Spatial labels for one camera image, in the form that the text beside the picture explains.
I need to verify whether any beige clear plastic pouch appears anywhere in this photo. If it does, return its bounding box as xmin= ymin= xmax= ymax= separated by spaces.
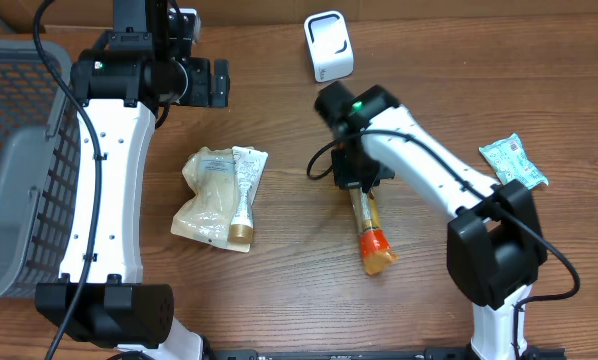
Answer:
xmin=171 ymin=147 xmax=250 ymax=253

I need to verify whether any orange spaghetti package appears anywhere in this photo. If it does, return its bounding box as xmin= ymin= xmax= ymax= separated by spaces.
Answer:
xmin=349 ymin=188 xmax=398 ymax=276

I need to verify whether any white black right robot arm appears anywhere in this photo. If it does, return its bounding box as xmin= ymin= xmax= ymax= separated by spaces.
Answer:
xmin=314 ymin=81 xmax=547 ymax=359

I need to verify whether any teal wet wipes pack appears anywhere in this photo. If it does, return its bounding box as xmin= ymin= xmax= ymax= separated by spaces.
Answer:
xmin=479 ymin=133 xmax=549 ymax=190

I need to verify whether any grey plastic mesh basket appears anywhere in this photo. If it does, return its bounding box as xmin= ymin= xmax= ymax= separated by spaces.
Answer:
xmin=0 ymin=40 xmax=80 ymax=298

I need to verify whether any white barcode scanner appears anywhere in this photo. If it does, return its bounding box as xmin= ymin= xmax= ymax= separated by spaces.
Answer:
xmin=303 ymin=10 xmax=354 ymax=83

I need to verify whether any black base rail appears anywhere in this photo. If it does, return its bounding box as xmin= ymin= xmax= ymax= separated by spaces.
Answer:
xmin=208 ymin=348 xmax=565 ymax=360

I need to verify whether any white cosmetic tube gold cap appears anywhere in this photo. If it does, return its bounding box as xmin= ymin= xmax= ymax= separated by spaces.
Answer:
xmin=228 ymin=146 xmax=268 ymax=245

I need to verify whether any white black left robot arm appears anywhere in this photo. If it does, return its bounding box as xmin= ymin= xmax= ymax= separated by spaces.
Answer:
xmin=35 ymin=0 xmax=230 ymax=359

